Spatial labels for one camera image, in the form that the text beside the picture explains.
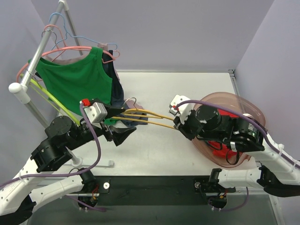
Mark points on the silver clothes rack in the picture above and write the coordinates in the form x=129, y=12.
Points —
x=20, y=89

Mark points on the light blue wire hanger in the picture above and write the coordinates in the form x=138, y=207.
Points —
x=69, y=29

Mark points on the dark grey-blue tank top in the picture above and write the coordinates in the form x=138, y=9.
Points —
x=127, y=123

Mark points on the red tank top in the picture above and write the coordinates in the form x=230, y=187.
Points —
x=222, y=150

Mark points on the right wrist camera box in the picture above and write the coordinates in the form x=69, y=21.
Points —
x=182, y=111

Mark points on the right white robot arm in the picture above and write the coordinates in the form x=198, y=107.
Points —
x=279, y=173

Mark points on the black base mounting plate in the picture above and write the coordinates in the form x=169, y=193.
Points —
x=152, y=191

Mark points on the pink wire hanger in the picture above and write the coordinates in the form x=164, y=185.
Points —
x=56, y=37

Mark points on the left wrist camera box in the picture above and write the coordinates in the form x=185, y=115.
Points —
x=94, y=112

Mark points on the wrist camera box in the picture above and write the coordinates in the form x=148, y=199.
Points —
x=94, y=112
x=182, y=111

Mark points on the lime green hanger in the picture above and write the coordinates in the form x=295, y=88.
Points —
x=48, y=97

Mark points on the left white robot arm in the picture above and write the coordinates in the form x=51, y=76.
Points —
x=39, y=183

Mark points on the yellow plastic hanger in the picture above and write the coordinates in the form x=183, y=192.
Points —
x=135, y=115

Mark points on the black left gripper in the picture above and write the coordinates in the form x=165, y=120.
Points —
x=107, y=128

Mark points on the green tank top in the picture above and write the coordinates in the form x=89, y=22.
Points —
x=84, y=79

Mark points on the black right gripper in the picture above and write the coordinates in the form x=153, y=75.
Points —
x=185, y=126

